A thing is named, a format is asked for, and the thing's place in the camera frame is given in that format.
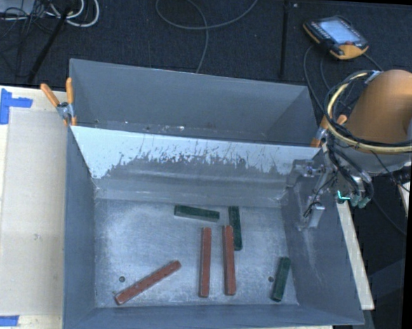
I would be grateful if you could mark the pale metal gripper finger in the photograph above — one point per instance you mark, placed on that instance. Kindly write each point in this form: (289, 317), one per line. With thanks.
(315, 215)
(307, 168)

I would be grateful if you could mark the dark green flat block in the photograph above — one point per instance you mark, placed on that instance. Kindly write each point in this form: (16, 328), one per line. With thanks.
(281, 279)
(196, 213)
(235, 229)

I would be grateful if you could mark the red-brown flat block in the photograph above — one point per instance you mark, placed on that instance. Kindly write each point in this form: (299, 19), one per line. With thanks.
(229, 260)
(147, 282)
(205, 262)

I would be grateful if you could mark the grey metal bin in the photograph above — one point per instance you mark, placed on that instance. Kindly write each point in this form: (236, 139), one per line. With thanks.
(177, 179)

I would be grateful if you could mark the pale wood flat board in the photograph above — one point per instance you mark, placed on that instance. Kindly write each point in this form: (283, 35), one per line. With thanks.
(34, 211)

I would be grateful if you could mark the black cylinder on white bracket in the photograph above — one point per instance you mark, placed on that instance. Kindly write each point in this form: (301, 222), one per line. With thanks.
(405, 173)

